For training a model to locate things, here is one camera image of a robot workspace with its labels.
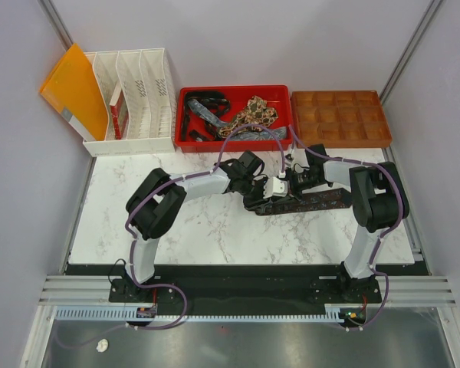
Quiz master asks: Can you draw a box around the brown blue patterned tie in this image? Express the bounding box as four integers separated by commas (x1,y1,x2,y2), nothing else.
251,188,352,216

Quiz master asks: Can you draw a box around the floral beige green tie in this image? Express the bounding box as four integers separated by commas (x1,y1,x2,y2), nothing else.
217,96,278,139

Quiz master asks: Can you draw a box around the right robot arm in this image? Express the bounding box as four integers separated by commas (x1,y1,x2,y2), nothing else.
305,144,409,302

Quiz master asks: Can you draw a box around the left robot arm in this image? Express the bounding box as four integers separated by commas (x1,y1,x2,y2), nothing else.
125,151,265,301

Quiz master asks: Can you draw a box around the grey cable duct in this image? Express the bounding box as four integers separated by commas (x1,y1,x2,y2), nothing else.
54,304,356,323

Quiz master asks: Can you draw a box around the white file organizer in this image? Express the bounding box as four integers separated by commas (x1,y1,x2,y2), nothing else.
84,48,177,157

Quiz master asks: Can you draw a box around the aluminium frame rail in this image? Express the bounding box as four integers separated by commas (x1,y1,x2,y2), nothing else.
40,276,455,307

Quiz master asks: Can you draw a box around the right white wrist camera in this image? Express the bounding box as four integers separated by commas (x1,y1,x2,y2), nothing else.
284,149,296,167

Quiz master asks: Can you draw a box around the light blue paisley tie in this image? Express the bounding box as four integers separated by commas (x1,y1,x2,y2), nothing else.
189,99,287,141

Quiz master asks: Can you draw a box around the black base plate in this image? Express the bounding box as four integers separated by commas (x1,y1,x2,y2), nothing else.
110,264,382,307

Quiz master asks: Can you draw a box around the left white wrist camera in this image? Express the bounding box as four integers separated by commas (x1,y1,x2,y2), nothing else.
263,177,289,199

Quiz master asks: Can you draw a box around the white crumpled paper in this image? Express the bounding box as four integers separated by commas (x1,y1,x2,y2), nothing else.
96,339,109,353

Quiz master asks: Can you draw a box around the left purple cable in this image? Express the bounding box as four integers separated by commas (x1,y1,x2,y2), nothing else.
54,123,287,350

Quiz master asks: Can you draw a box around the red plastic tray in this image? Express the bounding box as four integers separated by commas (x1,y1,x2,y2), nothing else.
175,84,294,153

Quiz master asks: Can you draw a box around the orange folder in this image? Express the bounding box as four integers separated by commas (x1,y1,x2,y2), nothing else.
39,44,109,142

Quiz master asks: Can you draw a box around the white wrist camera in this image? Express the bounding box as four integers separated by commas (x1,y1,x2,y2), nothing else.
284,149,296,167
263,177,289,199

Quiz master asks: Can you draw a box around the black dark tie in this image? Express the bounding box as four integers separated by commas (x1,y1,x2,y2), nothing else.
181,90,231,141

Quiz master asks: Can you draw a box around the orange compartment tray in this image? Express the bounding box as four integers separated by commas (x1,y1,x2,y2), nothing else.
291,90,393,149

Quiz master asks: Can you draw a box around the red book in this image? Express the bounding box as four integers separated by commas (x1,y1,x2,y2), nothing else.
109,81,129,140

